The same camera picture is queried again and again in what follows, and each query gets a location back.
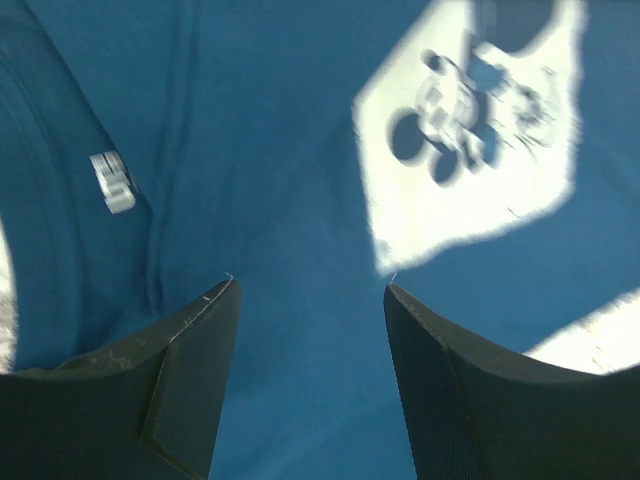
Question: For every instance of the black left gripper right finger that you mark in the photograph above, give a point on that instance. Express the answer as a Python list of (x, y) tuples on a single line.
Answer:
[(476, 410)]

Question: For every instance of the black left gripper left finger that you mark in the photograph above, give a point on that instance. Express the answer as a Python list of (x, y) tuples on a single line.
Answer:
[(145, 407)]

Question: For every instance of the blue printed t-shirt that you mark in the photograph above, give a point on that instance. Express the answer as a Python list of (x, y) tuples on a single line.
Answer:
[(350, 108)]

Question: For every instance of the floral patterned tablecloth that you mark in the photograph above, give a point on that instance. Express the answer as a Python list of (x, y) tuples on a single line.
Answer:
[(312, 281)]

